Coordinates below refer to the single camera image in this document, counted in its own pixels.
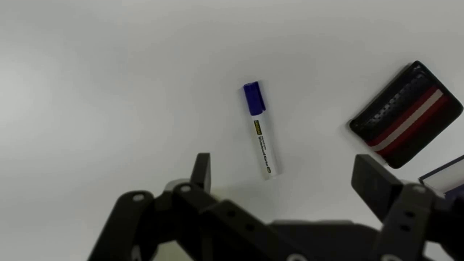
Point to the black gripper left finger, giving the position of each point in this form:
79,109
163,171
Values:
192,218

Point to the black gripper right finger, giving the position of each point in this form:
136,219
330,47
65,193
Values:
410,208

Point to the white marker with blue cap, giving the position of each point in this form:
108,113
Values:
261,131

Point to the black wallet with red stripe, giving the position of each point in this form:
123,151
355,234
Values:
407,116

